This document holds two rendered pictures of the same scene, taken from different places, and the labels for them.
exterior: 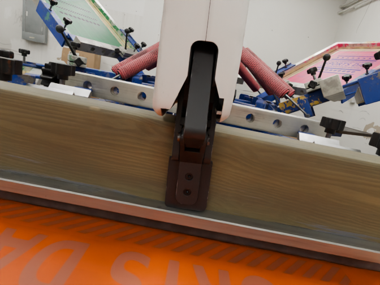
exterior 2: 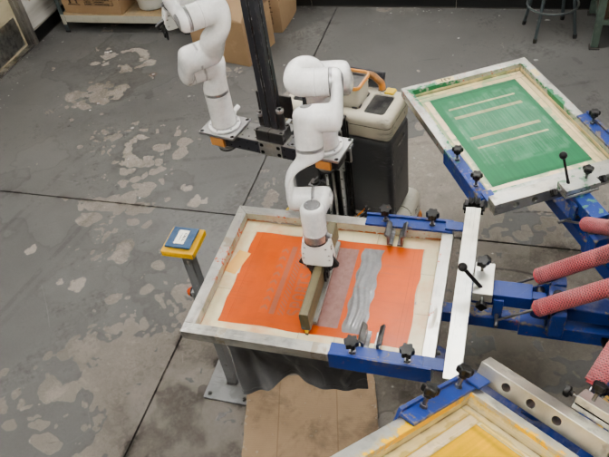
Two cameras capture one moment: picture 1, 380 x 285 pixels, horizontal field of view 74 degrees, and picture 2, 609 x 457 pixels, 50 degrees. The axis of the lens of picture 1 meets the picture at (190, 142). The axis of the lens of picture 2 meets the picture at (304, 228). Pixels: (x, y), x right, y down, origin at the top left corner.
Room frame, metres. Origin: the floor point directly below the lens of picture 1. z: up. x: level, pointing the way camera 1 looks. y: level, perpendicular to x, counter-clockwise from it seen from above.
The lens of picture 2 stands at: (0.71, -1.33, 2.61)
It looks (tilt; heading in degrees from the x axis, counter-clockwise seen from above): 44 degrees down; 112
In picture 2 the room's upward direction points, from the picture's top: 10 degrees counter-clockwise
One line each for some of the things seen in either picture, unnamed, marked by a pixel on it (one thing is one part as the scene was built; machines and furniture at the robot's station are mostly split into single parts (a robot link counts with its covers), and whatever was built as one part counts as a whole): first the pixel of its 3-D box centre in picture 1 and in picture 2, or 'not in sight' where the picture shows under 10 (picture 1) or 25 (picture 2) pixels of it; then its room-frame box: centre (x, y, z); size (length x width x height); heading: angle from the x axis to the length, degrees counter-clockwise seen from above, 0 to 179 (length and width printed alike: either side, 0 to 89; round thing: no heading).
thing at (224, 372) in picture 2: not in sight; (210, 318); (-0.36, 0.12, 0.48); 0.22 x 0.22 x 0.96; 0
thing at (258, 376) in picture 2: not in sight; (299, 370); (0.15, -0.21, 0.74); 0.46 x 0.04 x 0.42; 0
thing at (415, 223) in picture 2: not in sight; (409, 228); (0.44, 0.28, 0.97); 0.30 x 0.05 x 0.07; 0
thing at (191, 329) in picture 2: not in sight; (323, 280); (0.20, 0.00, 0.97); 0.79 x 0.58 x 0.04; 0
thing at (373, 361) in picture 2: not in sight; (380, 361); (0.44, -0.28, 0.97); 0.30 x 0.05 x 0.07; 0
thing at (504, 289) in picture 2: not in sight; (501, 293); (0.76, 0.00, 1.02); 0.17 x 0.06 x 0.05; 0
